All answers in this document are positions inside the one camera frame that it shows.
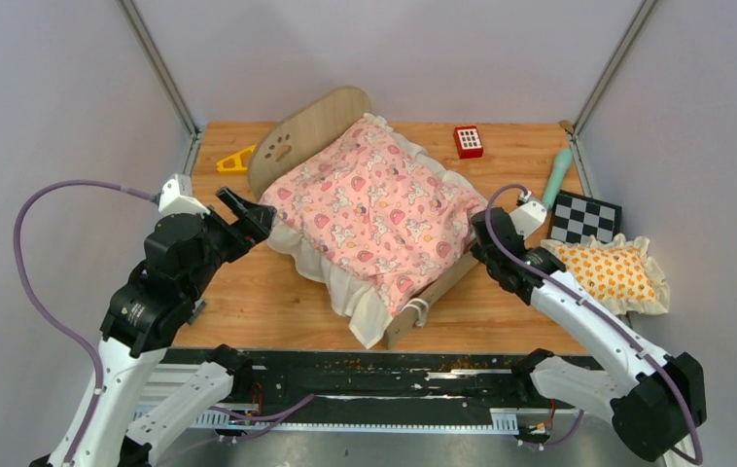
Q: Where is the wooden striped pet bed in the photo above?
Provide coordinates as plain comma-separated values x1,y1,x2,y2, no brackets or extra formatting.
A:
248,86,474,348

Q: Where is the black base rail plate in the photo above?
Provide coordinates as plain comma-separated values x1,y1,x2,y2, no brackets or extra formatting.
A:
188,349,602,430

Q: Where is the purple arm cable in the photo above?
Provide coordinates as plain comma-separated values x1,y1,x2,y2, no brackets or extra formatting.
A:
13,180,315,467
484,184,705,467

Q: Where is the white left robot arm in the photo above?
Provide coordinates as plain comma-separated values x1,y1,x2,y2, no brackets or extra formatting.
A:
37,181,277,466

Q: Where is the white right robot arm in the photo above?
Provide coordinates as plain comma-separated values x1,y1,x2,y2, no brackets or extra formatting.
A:
470,208,707,466

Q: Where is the red white grid block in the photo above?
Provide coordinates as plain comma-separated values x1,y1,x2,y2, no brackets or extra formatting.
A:
453,126,484,160

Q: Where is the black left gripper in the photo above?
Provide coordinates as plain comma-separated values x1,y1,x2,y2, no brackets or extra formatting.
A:
186,185,279,300

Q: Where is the yellow triangle toy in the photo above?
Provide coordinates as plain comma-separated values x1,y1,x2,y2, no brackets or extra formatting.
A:
216,145,257,174

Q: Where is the pink unicorn drawstring bag blanket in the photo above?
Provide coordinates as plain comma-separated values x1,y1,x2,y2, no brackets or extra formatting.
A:
261,113,486,348

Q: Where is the orange duck print pillow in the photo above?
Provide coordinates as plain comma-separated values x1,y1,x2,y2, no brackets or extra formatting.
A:
541,233,671,316

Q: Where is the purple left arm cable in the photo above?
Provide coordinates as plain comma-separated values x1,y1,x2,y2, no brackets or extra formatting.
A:
13,180,315,467

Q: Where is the mint green massager wand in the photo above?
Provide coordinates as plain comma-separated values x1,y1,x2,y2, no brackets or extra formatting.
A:
541,148,574,209

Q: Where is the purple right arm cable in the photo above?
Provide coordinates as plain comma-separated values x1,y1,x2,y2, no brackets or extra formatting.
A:
484,184,705,467

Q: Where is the black and silver chessboard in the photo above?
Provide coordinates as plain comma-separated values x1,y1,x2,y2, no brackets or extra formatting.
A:
547,191,622,244

